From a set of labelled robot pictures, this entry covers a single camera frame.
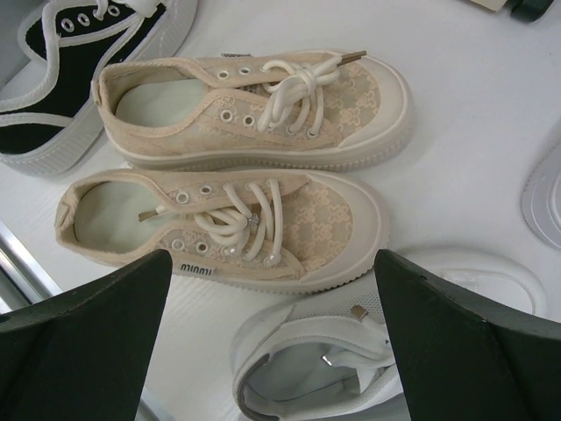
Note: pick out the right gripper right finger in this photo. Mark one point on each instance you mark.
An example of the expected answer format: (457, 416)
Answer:
(462, 356)

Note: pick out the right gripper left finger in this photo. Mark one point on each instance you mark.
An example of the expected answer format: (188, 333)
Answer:
(84, 354)

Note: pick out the beige lace sneaker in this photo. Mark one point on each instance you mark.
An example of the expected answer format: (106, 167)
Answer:
(288, 231)
(320, 109)

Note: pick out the black white sneaker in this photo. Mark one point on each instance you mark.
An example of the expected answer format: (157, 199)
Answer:
(50, 53)

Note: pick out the green pointed shoe right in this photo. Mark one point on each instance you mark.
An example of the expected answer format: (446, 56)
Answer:
(527, 11)

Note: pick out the white sneaker front left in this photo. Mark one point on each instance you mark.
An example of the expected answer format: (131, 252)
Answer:
(329, 355)

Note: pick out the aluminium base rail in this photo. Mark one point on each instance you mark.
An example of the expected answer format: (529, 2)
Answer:
(23, 281)

